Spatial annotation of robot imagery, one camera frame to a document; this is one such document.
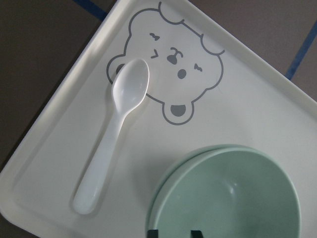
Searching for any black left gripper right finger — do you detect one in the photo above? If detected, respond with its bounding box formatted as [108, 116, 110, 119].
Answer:
[191, 230, 202, 238]

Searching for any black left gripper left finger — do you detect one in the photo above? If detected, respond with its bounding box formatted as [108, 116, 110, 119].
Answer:
[147, 230, 159, 238]

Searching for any green bowl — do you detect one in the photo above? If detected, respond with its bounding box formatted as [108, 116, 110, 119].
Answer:
[146, 148, 301, 238]
[147, 144, 256, 223]

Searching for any green bowl on tray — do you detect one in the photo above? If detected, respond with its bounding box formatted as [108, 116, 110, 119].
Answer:
[147, 144, 256, 223]

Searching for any cream bear tray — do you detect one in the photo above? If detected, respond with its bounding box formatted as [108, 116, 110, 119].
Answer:
[0, 0, 317, 238]

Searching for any white plastic spoon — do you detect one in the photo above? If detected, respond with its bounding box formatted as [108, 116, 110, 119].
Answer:
[73, 59, 149, 215]

